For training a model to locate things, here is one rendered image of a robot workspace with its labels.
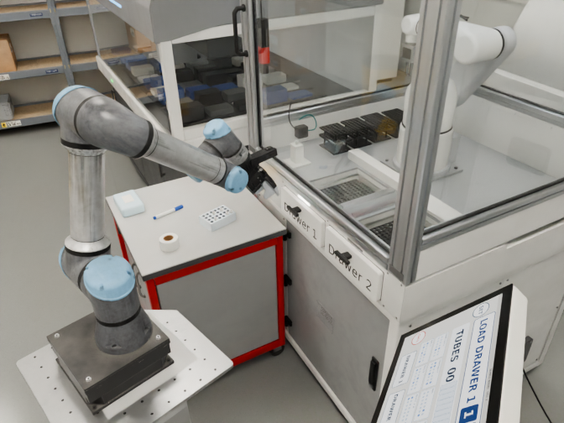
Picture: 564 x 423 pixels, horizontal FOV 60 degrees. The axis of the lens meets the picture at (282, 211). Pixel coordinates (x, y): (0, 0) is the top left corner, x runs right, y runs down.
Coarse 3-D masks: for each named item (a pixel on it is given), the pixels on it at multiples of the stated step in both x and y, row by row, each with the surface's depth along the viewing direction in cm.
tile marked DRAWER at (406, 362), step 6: (408, 354) 108; (414, 354) 106; (402, 360) 108; (408, 360) 106; (414, 360) 104; (402, 366) 106; (408, 366) 104; (396, 372) 106; (402, 372) 104; (408, 372) 102; (396, 378) 104; (402, 378) 102; (408, 378) 100; (396, 384) 102
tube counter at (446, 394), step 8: (448, 368) 92; (456, 368) 90; (448, 376) 90; (456, 376) 88; (440, 384) 90; (448, 384) 88; (456, 384) 86; (440, 392) 88; (448, 392) 86; (456, 392) 85; (440, 400) 86; (448, 400) 85; (440, 408) 85; (448, 408) 83; (432, 416) 85; (440, 416) 83; (448, 416) 81
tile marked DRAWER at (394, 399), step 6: (402, 390) 98; (390, 396) 100; (396, 396) 98; (402, 396) 97; (390, 402) 98; (396, 402) 97; (384, 408) 98; (390, 408) 97; (396, 408) 95; (384, 414) 97; (390, 414) 95; (396, 414) 94; (384, 420) 95; (390, 420) 93
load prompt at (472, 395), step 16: (480, 320) 96; (480, 336) 92; (480, 352) 88; (480, 368) 85; (464, 384) 85; (480, 384) 81; (464, 400) 81; (480, 400) 78; (464, 416) 78; (480, 416) 76
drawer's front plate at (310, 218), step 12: (288, 192) 183; (288, 204) 186; (300, 204) 176; (288, 216) 189; (300, 216) 179; (312, 216) 170; (300, 228) 182; (312, 228) 173; (324, 228) 168; (312, 240) 175; (324, 240) 171
